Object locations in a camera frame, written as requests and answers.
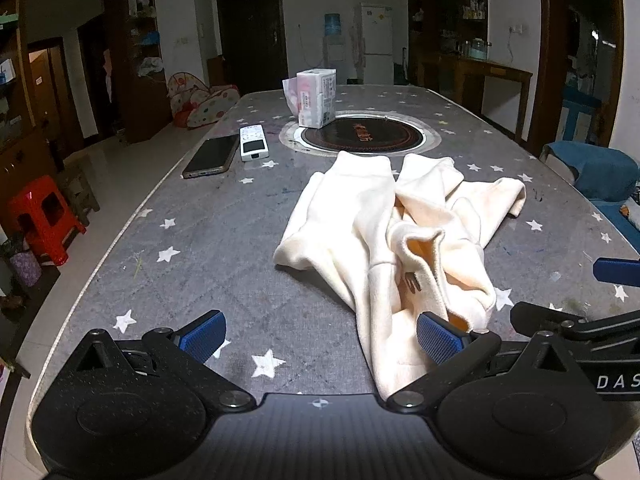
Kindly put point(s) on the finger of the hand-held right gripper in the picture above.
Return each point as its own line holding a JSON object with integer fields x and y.
{"x": 545, "y": 320}
{"x": 617, "y": 272}

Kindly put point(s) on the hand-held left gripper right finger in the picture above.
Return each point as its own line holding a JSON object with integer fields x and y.
{"x": 440, "y": 342}

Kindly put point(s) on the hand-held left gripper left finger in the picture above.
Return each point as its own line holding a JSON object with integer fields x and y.
{"x": 202, "y": 336}

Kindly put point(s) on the cream knit garment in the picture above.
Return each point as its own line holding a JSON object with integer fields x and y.
{"x": 340, "y": 230}

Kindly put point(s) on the butterfly print pillow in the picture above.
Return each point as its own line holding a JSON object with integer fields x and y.
{"x": 631, "y": 222}

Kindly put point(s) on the grey star-print tablecloth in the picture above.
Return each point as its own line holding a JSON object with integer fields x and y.
{"x": 200, "y": 240}

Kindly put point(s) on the blue covered sofa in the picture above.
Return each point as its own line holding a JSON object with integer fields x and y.
{"x": 600, "y": 165}

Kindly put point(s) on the dark smartphone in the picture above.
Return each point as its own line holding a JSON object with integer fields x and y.
{"x": 211, "y": 156}

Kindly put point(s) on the purple patterned pot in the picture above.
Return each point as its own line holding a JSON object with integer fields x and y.
{"x": 26, "y": 267}

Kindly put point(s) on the dark wooden stool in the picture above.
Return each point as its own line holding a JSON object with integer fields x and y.
{"x": 80, "y": 185}

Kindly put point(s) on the white remote control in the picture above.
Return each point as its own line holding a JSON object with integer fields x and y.
{"x": 253, "y": 142}

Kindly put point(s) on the red plastic stool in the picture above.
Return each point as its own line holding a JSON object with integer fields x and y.
{"x": 42, "y": 215}

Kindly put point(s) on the round built-in induction cooktop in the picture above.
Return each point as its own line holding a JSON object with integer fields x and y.
{"x": 360, "y": 135}

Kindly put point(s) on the polka-dot play tent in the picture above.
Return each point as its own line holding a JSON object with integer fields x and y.
{"x": 200, "y": 105}

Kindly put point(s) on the wooden side table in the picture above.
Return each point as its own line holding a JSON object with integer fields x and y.
{"x": 480, "y": 67}

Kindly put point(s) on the wooden archway cabinet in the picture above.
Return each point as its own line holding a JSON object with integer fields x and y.
{"x": 142, "y": 90}

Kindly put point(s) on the white tissue pack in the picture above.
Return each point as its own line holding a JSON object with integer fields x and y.
{"x": 315, "y": 100}

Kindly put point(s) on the teal glass jar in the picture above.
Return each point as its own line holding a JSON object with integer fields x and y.
{"x": 479, "y": 50}

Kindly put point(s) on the clear glass pitcher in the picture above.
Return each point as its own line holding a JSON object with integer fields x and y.
{"x": 463, "y": 49}

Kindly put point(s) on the wooden glass-door cabinet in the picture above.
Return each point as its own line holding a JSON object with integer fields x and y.
{"x": 20, "y": 125}

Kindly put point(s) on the white water dispenser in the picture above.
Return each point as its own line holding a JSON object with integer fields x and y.
{"x": 336, "y": 60}

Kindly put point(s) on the white refrigerator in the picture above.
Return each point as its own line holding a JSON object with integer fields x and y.
{"x": 375, "y": 45}

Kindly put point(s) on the dark wooden door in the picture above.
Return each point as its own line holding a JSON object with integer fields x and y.
{"x": 252, "y": 35}

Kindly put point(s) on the tall wooden shelf unit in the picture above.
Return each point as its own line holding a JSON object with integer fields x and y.
{"x": 445, "y": 5}

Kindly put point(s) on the blue water bottle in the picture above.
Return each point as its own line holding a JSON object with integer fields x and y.
{"x": 333, "y": 25}

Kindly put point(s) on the white wall socket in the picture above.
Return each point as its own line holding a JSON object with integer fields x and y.
{"x": 518, "y": 29}

